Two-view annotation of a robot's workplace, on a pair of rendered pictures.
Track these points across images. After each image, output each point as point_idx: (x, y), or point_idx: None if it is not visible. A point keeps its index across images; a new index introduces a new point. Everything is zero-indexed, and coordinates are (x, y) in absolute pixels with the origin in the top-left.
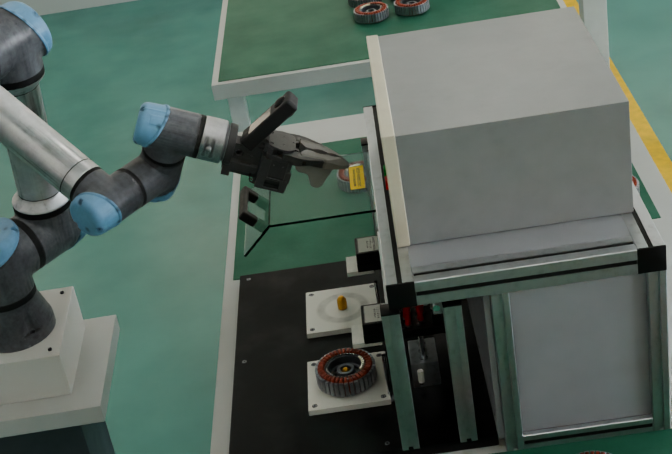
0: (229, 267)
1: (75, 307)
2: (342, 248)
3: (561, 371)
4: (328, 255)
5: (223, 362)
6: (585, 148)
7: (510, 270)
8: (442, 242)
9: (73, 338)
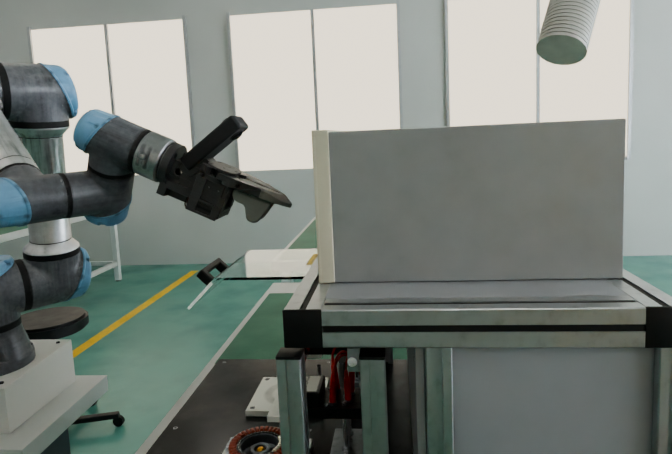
0: (218, 354)
1: (65, 358)
2: None
3: None
4: None
5: (161, 427)
6: (564, 178)
7: (456, 312)
8: (374, 283)
9: (45, 382)
